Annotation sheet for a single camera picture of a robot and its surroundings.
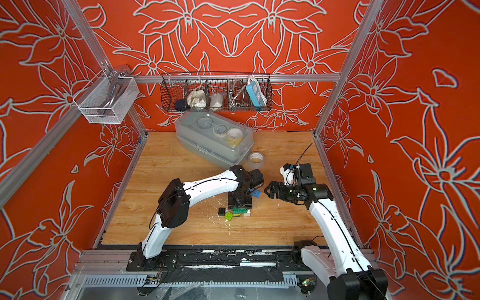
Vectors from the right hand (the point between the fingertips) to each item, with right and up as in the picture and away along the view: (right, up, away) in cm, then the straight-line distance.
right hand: (269, 191), depth 76 cm
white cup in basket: (-24, +42, +16) cm, 51 cm away
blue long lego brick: (-6, 0, -5) cm, 8 cm away
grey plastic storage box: (-25, +23, +16) cm, 38 cm away
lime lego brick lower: (-17, -13, +7) cm, 23 cm away
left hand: (-10, -10, +7) cm, 16 cm away
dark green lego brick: (-12, -10, +6) cm, 17 cm away
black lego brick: (-21, -12, +9) cm, 25 cm away
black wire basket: (-25, +48, +20) cm, 57 cm away
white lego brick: (-9, -12, +7) cm, 16 cm away
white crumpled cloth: (-34, +43, +16) cm, 57 cm away
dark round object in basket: (-42, +40, +16) cm, 60 cm away
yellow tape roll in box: (-15, +24, +19) cm, 34 cm away
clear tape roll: (-3, +11, +29) cm, 31 cm away
